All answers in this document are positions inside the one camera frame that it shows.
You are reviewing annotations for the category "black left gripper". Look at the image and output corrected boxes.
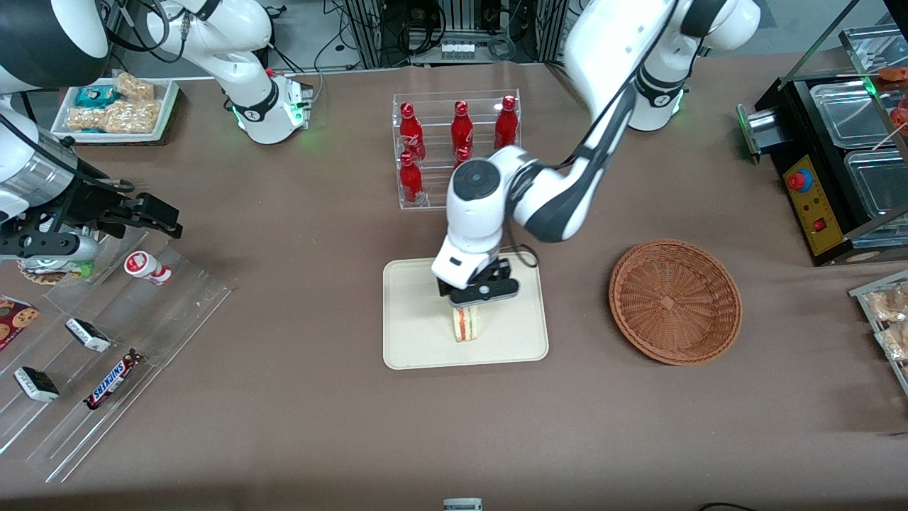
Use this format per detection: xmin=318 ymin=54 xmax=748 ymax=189
xmin=436 ymin=257 xmax=514 ymax=298

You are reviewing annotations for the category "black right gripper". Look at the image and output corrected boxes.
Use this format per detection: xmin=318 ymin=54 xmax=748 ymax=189
xmin=51 ymin=176 xmax=184 ymax=240

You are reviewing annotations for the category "triangle sandwich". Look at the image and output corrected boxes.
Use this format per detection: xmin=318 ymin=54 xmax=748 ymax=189
xmin=452 ymin=304 xmax=484 ymax=344

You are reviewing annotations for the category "beige plastic tray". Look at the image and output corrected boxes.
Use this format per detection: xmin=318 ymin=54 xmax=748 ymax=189
xmin=382 ymin=251 xmax=550 ymax=370

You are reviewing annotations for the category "white snack tray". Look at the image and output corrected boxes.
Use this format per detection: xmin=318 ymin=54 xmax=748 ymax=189
xmin=51 ymin=77 xmax=179 ymax=145

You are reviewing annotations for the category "brown wicker basket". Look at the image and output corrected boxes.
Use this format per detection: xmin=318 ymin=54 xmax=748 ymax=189
xmin=608 ymin=239 xmax=743 ymax=366

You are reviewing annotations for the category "grey bread tray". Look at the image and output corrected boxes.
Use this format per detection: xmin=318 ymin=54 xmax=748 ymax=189
xmin=849 ymin=270 xmax=908 ymax=395

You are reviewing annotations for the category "steel shelf tray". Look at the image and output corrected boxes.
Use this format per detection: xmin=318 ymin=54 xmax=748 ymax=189
xmin=839 ymin=26 xmax=908 ymax=86

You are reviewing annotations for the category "white red yogurt bottle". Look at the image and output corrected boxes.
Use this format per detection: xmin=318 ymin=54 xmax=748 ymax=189
xmin=124 ymin=251 xmax=173 ymax=287

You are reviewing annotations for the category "green white drink bottle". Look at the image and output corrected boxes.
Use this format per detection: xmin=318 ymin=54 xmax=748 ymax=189
xmin=32 ymin=258 xmax=95 ymax=279

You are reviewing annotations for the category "clear acrylic stepped display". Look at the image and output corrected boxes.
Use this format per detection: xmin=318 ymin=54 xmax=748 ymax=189
xmin=0 ymin=227 xmax=232 ymax=485

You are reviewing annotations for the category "large rice cracker pack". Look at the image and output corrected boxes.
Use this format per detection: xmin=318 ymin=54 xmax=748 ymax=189
xmin=67 ymin=99 xmax=162 ymax=135

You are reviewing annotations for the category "small rice cracker pack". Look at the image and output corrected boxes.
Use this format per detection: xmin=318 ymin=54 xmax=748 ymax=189
xmin=113 ymin=71 xmax=156 ymax=101

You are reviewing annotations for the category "teal snack package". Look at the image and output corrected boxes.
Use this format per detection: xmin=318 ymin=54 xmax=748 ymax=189
xmin=74 ymin=85 xmax=118 ymax=109

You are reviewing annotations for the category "small wicker coaster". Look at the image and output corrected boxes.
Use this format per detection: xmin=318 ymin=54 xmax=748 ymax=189
xmin=17 ymin=260 xmax=72 ymax=286

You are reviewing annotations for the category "black white snack pack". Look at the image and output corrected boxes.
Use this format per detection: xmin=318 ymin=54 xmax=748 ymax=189
xmin=65 ymin=317 xmax=112 ymax=353
xmin=13 ymin=366 xmax=61 ymax=404

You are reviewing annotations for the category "snickers chocolate bar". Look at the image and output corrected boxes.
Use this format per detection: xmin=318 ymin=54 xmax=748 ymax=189
xmin=84 ymin=348 xmax=145 ymax=411

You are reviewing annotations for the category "clear acrylic bottle rack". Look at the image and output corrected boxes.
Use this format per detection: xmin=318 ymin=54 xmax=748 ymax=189
xmin=392 ymin=89 xmax=522 ymax=211

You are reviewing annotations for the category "red cookie package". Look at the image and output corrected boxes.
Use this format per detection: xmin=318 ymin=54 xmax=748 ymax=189
xmin=0 ymin=295 xmax=40 ymax=352

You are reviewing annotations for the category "black controller box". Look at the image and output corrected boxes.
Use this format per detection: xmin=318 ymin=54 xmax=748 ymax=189
xmin=382 ymin=0 xmax=442 ymax=66

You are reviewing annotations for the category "black food warmer appliance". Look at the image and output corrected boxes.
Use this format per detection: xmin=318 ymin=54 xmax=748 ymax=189
xmin=736 ymin=26 xmax=908 ymax=268

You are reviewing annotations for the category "steel food pan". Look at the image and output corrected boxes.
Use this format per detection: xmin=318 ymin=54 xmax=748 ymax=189
xmin=846 ymin=149 xmax=908 ymax=222
xmin=810 ymin=80 xmax=889 ymax=148

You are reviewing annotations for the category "wrapped bread pack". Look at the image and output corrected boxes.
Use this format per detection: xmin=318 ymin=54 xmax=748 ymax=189
xmin=876 ymin=323 xmax=908 ymax=363
xmin=867 ymin=284 xmax=908 ymax=324

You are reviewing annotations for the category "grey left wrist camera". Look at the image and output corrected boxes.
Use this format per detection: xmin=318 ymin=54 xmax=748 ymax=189
xmin=449 ymin=278 xmax=520 ymax=307

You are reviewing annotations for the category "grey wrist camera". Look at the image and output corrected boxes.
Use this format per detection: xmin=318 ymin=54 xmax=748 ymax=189
xmin=449 ymin=278 xmax=520 ymax=307
xmin=0 ymin=233 xmax=100 ymax=262

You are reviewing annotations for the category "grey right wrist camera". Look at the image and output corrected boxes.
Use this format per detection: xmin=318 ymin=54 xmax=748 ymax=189
xmin=0 ymin=233 xmax=100 ymax=262

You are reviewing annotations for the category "aluminium frame rack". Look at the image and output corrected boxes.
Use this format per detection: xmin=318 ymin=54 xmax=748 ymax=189
xmin=340 ymin=0 xmax=572 ymax=69

